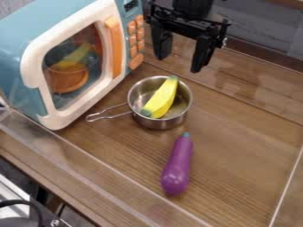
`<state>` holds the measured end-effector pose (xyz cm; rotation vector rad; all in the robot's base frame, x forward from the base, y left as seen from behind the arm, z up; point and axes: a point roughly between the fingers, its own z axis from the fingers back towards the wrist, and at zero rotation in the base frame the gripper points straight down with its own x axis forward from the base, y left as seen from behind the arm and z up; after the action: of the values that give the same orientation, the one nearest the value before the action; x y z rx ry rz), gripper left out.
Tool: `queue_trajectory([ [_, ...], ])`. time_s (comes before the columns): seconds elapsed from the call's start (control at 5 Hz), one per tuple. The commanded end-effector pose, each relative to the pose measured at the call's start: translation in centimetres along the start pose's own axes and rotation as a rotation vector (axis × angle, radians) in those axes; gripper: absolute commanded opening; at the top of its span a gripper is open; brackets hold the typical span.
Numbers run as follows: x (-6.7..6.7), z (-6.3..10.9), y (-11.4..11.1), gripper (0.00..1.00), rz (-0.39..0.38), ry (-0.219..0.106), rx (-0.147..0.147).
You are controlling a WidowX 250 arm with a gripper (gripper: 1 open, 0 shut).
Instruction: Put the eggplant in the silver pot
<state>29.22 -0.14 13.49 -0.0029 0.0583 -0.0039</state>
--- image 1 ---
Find yellow toy banana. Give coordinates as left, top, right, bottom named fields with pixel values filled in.
left=141, top=75, right=179, bottom=119

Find purple toy eggplant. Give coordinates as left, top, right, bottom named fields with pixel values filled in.
left=162, top=132, right=194, bottom=195

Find orange turntable plate in microwave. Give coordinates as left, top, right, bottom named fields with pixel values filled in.
left=44, top=64, right=90, bottom=93

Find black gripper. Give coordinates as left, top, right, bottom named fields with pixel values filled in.
left=147, top=0, right=233, bottom=73

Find black cable bottom left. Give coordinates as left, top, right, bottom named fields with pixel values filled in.
left=0, top=200, right=46, bottom=227

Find silver pot with handle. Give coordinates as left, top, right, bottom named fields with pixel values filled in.
left=86, top=75, right=194, bottom=130

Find blue toy microwave oven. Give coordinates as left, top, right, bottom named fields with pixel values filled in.
left=0, top=0, right=145, bottom=130

